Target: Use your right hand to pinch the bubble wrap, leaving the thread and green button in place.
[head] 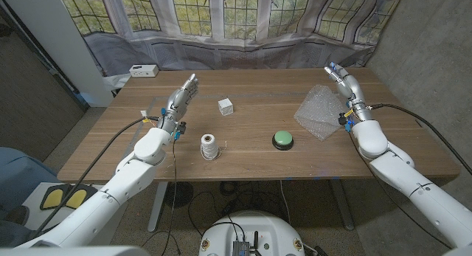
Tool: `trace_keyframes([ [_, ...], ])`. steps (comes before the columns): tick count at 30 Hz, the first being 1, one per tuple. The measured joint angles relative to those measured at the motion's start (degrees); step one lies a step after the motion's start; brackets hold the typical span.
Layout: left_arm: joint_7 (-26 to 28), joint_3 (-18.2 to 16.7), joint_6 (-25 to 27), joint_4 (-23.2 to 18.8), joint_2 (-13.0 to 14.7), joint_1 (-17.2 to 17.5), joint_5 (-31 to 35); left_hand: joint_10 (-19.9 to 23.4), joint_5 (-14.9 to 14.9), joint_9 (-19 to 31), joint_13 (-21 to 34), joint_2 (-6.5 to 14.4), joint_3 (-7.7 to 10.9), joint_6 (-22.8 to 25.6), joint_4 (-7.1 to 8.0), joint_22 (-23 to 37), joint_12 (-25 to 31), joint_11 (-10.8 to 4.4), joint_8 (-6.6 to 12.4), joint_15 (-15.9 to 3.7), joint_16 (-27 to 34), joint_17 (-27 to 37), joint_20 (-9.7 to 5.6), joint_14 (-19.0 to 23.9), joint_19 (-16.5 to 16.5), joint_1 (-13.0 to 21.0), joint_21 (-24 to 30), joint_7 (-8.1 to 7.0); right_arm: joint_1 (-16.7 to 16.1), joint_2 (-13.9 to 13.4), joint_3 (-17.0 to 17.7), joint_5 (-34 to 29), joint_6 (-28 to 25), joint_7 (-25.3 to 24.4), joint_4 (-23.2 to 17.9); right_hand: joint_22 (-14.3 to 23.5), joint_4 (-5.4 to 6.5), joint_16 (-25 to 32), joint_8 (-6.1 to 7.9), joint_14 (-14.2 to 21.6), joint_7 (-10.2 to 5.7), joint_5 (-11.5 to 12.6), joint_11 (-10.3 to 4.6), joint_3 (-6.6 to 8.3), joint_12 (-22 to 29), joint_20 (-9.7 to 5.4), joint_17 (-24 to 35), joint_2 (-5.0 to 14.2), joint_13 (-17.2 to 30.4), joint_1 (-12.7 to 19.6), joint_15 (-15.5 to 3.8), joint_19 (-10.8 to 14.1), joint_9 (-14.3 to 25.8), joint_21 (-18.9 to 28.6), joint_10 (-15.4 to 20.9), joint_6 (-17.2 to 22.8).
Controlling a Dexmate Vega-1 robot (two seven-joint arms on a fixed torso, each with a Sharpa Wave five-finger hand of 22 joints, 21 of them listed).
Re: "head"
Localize small white cube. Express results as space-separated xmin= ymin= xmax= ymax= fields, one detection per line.
xmin=218 ymin=97 xmax=235 ymax=117

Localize black floor cable bundle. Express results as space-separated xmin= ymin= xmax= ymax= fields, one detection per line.
xmin=187 ymin=180 xmax=292 ymax=238

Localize white thread spool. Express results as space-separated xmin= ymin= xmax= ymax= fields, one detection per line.
xmin=200 ymin=134 xmax=222 ymax=162

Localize grey table leg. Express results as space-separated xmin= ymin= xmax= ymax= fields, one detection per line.
xmin=330 ymin=179 xmax=355 ymax=231

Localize person's leg blue jeans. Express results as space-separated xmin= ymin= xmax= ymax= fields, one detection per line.
xmin=0 ymin=147 xmax=60 ymax=248

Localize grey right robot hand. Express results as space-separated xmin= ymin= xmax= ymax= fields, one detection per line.
xmin=323 ymin=61 xmax=374 ymax=132

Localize black yellow foot pedal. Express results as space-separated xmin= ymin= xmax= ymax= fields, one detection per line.
xmin=39 ymin=184 xmax=99 ymax=212

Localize black round floor disc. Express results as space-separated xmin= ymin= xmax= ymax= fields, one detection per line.
xmin=164 ymin=181 xmax=195 ymax=209

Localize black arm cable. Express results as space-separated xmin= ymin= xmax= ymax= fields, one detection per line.
xmin=31 ymin=116 xmax=163 ymax=238
xmin=367 ymin=103 xmax=472 ymax=176

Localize white floor platform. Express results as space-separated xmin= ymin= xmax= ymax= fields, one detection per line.
xmin=21 ymin=181 xmax=115 ymax=231

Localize green button black base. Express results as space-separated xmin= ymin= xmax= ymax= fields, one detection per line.
xmin=271 ymin=130 xmax=295 ymax=151

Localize printed window backdrop cloth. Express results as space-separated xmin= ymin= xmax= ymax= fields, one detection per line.
xmin=57 ymin=0 xmax=406 ymax=78

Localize white robot torso base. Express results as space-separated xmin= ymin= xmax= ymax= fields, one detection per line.
xmin=198 ymin=210 xmax=306 ymax=256

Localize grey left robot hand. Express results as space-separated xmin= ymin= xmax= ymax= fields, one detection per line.
xmin=156 ymin=73 xmax=199 ymax=141

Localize white table leg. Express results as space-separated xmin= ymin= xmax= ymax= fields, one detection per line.
xmin=147 ymin=181 xmax=169 ymax=233

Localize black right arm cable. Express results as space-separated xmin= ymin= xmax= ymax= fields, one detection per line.
xmin=367 ymin=103 xmax=472 ymax=176

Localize white power outlet box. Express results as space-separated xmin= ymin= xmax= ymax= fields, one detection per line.
xmin=128 ymin=64 xmax=159 ymax=78

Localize grey electronics box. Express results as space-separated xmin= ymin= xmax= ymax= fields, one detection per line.
xmin=232 ymin=240 xmax=251 ymax=256

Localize clear bubble wrap sheet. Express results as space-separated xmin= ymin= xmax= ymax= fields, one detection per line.
xmin=294 ymin=84 xmax=350 ymax=142

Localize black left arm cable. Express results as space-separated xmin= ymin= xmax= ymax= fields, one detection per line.
xmin=31 ymin=116 xmax=163 ymax=238

